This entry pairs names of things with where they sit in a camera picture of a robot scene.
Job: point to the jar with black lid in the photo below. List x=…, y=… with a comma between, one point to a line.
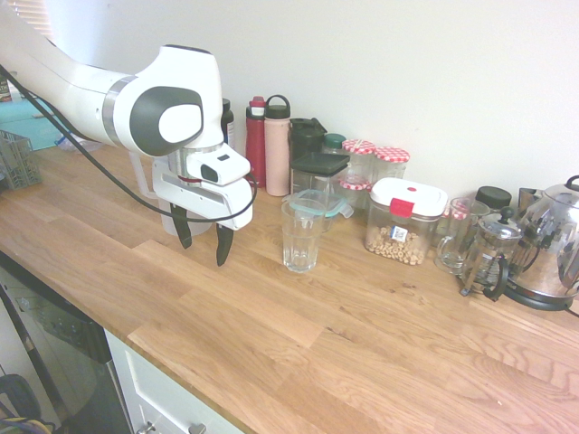
x=493, y=196

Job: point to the black dishwasher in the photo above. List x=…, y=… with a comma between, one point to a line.
x=59, y=343

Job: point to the pink water bottle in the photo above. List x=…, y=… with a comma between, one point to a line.
x=277, y=153

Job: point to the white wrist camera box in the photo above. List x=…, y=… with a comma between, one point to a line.
x=221, y=165

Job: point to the glass container with teal lid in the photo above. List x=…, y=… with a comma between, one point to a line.
x=337, y=205

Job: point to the glass french press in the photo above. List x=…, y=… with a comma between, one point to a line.
x=493, y=253

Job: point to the dark yogurt cup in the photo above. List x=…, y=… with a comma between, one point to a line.
x=4, y=90

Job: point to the cereal container white red lid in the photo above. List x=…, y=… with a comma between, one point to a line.
x=407, y=203

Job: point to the clear glass mug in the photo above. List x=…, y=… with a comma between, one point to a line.
x=457, y=244

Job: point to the teal bread box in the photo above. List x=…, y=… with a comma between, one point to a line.
x=22, y=126

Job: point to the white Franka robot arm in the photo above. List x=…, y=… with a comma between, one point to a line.
x=90, y=99

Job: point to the jar with green lid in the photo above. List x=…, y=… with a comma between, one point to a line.
x=335, y=142

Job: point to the black protein powder tub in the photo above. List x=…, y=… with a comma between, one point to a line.
x=228, y=122

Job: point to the silver drawer knob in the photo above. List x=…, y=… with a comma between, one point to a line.
x=196, y=427
x=147, y=427

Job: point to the grey plastic basket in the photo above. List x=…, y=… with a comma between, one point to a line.
x=18, y=163

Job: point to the jar with red checked lid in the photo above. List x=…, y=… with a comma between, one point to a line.
x=457, y=210
x=358, y=148
x=392, y=155
x=355, y=186

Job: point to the shiny steel electric kettle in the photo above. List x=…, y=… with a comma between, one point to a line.
x=552, y=244

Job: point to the square container with black lid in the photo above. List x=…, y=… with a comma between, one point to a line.
x=319, y=163

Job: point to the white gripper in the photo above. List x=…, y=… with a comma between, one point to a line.
x=199, y=199

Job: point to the black shaker bottle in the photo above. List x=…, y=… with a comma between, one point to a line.
x=305, y=135

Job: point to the clear zip bag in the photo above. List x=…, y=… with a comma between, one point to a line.
x=86, y=145

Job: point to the translucent pitcher with blue lid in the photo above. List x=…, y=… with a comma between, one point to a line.
x=203, y=228

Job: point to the red water bottle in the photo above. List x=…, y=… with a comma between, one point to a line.
x=255, y=144

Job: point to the window blinds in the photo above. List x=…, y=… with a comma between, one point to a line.
x=43, y=22

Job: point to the white cabinet drawer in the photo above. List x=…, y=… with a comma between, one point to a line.
x=149, y=389

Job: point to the clear drinking glass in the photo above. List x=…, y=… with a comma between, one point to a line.
x=302, y=239

